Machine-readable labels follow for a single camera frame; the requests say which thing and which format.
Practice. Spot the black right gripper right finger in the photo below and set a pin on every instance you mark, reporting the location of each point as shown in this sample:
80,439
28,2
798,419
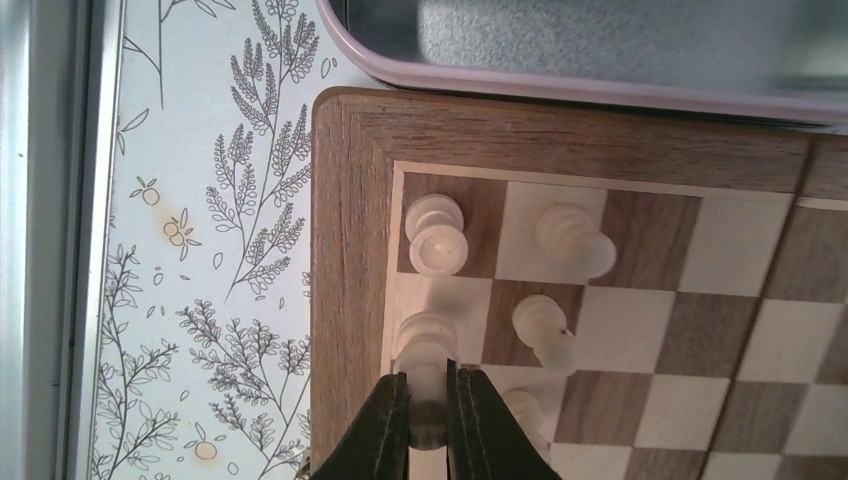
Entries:
484,440

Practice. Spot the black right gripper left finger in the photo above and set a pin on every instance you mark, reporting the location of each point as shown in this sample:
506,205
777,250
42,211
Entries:
376,444

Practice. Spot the white chess piece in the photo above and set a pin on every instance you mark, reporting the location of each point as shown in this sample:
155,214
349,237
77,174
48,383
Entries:
425,342

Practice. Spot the white pawn on board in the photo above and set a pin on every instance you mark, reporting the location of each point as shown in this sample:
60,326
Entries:
542,326

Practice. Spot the white knight on board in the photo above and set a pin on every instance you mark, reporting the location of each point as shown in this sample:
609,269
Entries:
567,236

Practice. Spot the wooden chess board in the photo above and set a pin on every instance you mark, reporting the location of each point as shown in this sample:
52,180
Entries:
716,346

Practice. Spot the white rook on board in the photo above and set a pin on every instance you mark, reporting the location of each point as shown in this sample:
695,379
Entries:
434,226

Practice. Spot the floral table mat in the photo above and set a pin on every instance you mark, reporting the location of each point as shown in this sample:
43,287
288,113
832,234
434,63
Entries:
197,336

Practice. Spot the silver empty tin box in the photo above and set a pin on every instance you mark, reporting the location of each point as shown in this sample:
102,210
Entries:
784,60

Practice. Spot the aluminium mounting rail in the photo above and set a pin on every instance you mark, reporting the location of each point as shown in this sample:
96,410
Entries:
60,83

